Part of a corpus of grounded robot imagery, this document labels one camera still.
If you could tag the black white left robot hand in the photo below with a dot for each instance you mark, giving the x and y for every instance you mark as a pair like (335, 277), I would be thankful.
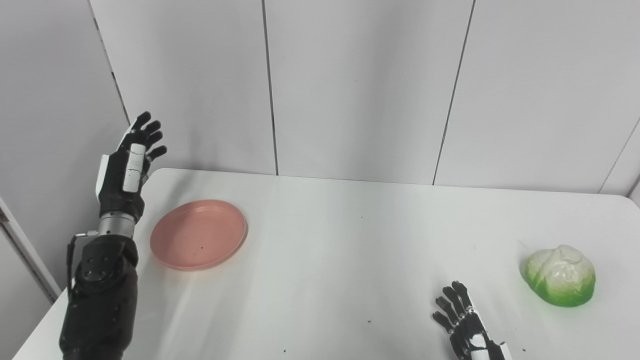
(116, 185)

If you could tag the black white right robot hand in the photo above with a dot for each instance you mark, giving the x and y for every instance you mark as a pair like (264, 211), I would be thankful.
(470, 332)

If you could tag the pink round plate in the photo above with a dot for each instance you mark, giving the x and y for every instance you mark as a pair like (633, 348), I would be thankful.
(197, 235)

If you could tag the green white toy cabbage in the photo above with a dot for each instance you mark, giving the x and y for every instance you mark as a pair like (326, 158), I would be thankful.
(560, 275)

